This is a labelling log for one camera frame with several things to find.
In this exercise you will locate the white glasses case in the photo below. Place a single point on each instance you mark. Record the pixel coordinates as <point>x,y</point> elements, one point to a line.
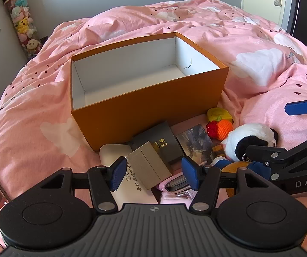
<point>108,152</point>

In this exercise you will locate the large white panda plush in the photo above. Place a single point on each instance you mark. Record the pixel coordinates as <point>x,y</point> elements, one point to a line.
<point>244,136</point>

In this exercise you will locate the pink card holder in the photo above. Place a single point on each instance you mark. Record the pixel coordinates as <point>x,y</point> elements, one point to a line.
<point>169,184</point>

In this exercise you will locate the dark picture card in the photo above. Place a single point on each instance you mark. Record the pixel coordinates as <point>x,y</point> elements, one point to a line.
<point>196,142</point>

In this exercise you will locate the small hanging cloth pouch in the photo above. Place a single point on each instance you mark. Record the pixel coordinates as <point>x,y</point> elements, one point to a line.
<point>277,1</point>

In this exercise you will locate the small brown cardboard box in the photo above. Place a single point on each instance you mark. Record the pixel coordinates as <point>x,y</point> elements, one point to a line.
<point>148,166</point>

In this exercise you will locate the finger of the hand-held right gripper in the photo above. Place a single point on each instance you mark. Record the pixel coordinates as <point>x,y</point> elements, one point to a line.
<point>299,108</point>
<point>260,152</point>

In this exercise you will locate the clear tube of plush toys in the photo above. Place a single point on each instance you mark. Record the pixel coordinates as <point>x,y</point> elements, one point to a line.
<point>22,26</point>

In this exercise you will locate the bear doll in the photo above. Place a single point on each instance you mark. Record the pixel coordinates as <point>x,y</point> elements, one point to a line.
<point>223,163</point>

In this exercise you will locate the red and orange crocheted toy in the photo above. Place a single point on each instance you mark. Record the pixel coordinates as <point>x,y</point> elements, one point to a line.
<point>223,128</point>

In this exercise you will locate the orange cardboard box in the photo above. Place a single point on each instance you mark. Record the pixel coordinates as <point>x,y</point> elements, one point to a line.
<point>142,112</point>

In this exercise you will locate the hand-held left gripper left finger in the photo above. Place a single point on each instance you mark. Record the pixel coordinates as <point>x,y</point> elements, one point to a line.
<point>117,172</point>

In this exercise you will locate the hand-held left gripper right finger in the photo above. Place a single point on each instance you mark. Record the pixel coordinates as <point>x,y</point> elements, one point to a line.
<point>191,174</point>

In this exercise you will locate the pink printed duvet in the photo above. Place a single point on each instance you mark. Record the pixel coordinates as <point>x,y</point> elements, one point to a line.
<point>35,112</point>

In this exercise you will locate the black box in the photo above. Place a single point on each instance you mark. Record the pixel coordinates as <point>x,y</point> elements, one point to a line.
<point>158,136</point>

